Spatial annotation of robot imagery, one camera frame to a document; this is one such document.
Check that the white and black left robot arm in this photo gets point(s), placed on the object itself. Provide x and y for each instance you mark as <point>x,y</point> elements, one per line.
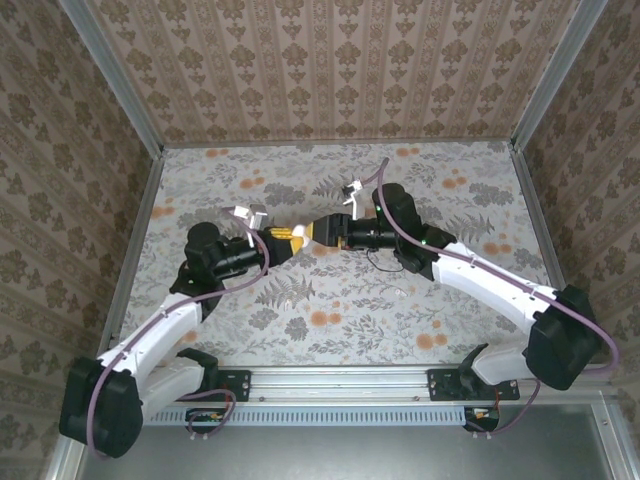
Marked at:
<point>150,335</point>

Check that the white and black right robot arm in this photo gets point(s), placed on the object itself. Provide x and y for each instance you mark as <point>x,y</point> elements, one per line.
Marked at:
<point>490,285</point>

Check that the floral patterned table cover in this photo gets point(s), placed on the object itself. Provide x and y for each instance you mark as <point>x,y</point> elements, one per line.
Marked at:
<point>340,345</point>

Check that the black connector board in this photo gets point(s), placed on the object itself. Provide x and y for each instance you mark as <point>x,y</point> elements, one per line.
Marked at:
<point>482,417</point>
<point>207,417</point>

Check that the grey metal panel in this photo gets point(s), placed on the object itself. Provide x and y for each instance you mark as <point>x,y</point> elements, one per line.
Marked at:
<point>340,455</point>

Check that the aluminium side rail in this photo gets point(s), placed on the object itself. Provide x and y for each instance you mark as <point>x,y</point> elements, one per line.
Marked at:
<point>538,220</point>
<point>137,240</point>

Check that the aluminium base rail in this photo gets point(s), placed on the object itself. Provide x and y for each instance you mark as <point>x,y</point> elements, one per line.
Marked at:
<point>340,382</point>

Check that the aluminium corner post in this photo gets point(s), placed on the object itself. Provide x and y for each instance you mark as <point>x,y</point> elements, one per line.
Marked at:
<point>118,80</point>
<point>554,75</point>

